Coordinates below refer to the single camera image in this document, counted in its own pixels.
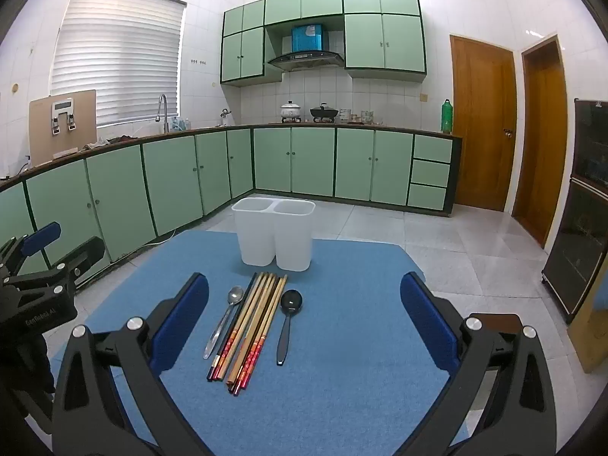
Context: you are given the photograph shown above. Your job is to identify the metal spoon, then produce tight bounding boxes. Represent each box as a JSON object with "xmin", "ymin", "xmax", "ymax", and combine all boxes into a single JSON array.
[{"xmin": 203, "ymin": 286, "xmax": 245, "ymax": 360}]

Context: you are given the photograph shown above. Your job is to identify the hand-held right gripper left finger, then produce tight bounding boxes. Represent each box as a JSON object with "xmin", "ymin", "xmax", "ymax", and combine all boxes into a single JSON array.
[{"xmin": 51, "ymin": 272, "xmax": 224, "ymax": 456}]

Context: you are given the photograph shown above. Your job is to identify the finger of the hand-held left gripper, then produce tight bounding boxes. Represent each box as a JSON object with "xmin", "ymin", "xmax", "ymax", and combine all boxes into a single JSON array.
[
  {"xmin": 0, "ymin": 222, "xmax": 62, "ymax": 276},
  {"xmin": 9, "ymin": 236, "xmax": 106, "ymax": 295}
]

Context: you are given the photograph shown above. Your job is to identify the black wok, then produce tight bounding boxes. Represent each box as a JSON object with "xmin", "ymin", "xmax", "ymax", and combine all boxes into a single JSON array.
[{"xmin": 310, "ymin": 103, "xmax": 341, "ymax": 122}]

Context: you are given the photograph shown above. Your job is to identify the wooden red-ended chopstick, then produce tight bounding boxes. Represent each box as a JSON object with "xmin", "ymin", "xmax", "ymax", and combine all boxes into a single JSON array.
[
  {"xmin": 236, "ymin": 274, "xmax": 285, "ymax": 395},
  {"xmin": 227, "ymin": 273, "xmax": 276, "ymax": 387},
  {"xmin": 241, "ymin": 274, "xmax": 289, "ymax": 393},
  {"xmin": 221, "ymin": 273, "xmax": 271, "ymax": 383},
  {"xmin": 217, "ymin": 273, "xmax": 267, "ymax": 383},
  {"xmin": 231, "ymin": 274, "xmax": 281, "ymax": 393}
]

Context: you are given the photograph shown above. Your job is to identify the metal kitchen faucet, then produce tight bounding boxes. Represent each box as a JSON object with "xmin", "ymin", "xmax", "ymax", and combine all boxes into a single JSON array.
[{"xmin": 156, "ymin": 93, "xmax": 170, "ymax": 135}]

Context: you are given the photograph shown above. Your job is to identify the white two-compartment utensil holder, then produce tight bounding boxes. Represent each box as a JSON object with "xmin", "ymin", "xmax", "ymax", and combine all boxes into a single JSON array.
[{"xmin": 231, "ymin": 197, "xmax": 316, "ymax": 272}]

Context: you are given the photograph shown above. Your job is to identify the black plastic spoon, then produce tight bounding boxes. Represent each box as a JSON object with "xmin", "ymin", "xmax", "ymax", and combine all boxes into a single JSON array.
[{"xmin": 276, "ymin": 290, "xmax": 303, "ymax": 367}]

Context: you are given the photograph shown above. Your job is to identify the dark cloth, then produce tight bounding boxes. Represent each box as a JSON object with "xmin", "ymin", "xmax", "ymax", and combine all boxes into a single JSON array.
[{"xmin": 83, "ymin": 135, "xmax": 139, "ymax": 151}]

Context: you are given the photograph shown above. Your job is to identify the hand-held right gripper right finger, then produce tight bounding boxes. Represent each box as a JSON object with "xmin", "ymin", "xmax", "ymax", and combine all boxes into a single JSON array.
[{"xmin": 400, "ymin": 272, "xmax": 557, "ymax": 456}]

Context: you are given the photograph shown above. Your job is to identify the wooden door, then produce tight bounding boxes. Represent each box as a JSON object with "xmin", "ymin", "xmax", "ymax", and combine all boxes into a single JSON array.
[
  {"xmin": 511, "ymin": 34, "xmax": 570, "ymax": 250},
  {"xmin": 450, "ymin": 34, "xmax": 518, "ymax": 214}
]

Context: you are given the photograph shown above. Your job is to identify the brown cardboard board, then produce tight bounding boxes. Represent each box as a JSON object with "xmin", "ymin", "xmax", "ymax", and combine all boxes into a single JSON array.
[{"xmin": 28, "ymin": 89, "xmax": 98, "ymax": 165}]

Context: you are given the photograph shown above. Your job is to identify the green wall cabinets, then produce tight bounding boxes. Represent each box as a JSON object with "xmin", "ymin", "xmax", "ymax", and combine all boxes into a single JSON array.
[{"xmin": 220, "ymin": 0, "xmax": 427, "ymax": 87}]

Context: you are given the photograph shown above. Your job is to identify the black range hood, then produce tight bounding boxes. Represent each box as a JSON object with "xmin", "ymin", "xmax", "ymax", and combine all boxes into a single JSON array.
[{"xmin": 267, "ymin": 24, "xmax": 345, "ymax": 72}]

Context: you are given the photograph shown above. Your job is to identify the white window blind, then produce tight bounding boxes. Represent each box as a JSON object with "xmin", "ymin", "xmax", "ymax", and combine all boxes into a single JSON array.
[{"xmin": 50, "ymin": 0, "xmax": 187, "ymax": 129}]

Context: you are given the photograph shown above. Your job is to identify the black chopstick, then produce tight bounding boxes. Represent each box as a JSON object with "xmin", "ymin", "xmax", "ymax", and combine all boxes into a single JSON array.
[
  {"xmin": 207, "ymin": 272, "xmax": 258, "ymax": 382},
  {"xmin": 212, "ymin": 273, "xmax": 262, "ymax": 383}
]

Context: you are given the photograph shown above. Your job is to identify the black glass-front cabinet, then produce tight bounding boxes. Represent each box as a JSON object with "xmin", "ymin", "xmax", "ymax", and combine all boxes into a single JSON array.
[{"xmin": 541, "ymin": 98, "xmax": 608, "ymax": 326}]

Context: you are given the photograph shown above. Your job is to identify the blue table mat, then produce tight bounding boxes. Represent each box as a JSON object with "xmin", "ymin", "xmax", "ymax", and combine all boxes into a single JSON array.
[{"xmin": 50, "ymin": 229, "xmax": 471, "ymax": 456}]

